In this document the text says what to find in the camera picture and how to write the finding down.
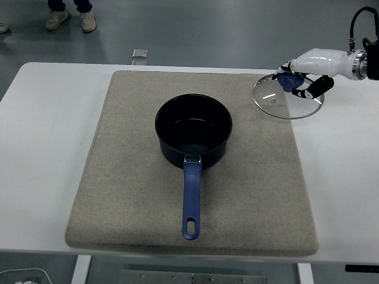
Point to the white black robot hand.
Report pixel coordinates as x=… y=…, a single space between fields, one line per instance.
x=319 y=62

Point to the glass lid with blue knob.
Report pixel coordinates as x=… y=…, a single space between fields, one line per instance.
x=288 y=84

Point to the square metal floor plate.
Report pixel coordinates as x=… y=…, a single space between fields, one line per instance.
x=139 y=62
x=139 y=53

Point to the black bar under table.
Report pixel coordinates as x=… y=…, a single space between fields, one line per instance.
x=361 y=268

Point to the white table leg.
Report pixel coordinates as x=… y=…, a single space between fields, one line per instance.
x=305 y=275
x=80 y=270

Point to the beige fabric mat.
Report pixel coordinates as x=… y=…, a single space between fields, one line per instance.
x=118 y=177

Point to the grey metal plate with screws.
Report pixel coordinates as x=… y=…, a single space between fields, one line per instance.
x=177 y=278

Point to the person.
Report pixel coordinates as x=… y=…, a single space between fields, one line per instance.
x=56 y=19
x=3 y=28

